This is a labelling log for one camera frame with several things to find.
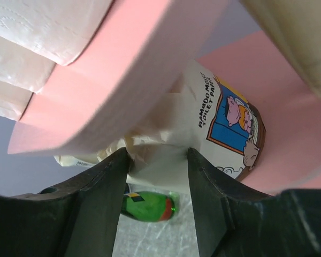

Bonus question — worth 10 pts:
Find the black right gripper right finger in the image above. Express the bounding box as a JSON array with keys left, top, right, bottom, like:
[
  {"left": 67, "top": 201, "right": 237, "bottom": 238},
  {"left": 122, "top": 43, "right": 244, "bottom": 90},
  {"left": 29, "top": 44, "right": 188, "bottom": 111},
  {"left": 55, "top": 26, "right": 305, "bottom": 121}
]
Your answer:
[{"left": 187, "top": 148, "right": 321, "bottom": 256}]

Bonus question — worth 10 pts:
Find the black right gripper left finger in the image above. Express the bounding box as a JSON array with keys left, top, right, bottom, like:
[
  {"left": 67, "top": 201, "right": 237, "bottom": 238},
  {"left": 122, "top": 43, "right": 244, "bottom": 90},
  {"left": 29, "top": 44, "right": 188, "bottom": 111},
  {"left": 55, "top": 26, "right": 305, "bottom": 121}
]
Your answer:
[{"left": 0, "top": 148, "right": 130, "bottom": 256}]

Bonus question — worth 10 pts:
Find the beige roll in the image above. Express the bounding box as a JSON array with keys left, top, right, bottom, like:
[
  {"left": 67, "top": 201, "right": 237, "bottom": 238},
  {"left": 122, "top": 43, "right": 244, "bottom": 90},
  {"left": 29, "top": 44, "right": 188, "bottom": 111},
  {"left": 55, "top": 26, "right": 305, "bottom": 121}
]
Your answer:
[
  {"left": 126, "top": 61, "right": 266, "bottom": 194},
  {"left": 54, "top": 136, "right": 139, "bottom": 168}
]

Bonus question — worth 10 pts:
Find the white paper towel roll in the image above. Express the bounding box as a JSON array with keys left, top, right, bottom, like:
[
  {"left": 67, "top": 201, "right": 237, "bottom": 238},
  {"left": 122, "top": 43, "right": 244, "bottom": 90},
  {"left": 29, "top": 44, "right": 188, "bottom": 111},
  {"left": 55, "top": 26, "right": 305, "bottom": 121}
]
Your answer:
[
  {"left": 0, "top": 0, "right": 112, "bottom": 66},
  {"left": 0, "top": 36, "right": 55, "bottom": 93},
  {"left": 0, "top": 81, "right": 33, "bottom": 121}
]

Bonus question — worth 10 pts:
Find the pink three tier shelf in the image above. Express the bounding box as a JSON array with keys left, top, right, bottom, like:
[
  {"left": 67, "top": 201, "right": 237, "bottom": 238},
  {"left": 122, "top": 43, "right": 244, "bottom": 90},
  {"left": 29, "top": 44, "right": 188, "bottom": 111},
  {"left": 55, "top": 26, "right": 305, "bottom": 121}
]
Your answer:
[{"left": 8, "top": 1, "right": 321, "bottom": 193}]

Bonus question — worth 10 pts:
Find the green glass bottle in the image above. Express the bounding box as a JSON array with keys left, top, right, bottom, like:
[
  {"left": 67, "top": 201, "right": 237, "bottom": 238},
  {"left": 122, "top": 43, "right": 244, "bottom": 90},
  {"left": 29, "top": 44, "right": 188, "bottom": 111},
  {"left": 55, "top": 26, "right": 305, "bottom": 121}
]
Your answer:
[{"left": 120, "top": 183, "right": 180, "bottom": 223}]

